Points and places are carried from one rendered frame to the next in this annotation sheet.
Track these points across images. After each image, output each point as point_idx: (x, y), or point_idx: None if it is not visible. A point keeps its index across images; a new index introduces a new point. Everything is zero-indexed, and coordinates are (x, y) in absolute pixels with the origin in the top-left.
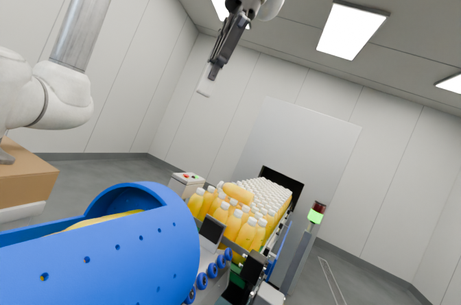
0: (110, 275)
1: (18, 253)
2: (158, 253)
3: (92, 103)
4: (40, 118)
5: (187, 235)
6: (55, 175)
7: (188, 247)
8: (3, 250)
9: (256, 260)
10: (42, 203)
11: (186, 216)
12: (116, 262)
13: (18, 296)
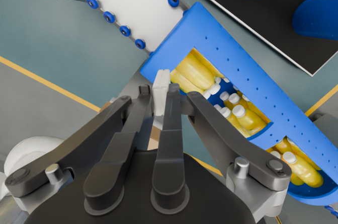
0: (246, 67)
1: (255, 99)
2: (226, 45)
3: (19, 152)
4: None
5: (203, 22)
6: (101, 110)
7: (206, 19)
8: (255, 103)
9: None
10: (112, 101)
11: (191, 25)
12: (242, 66)
13: (262, 91)
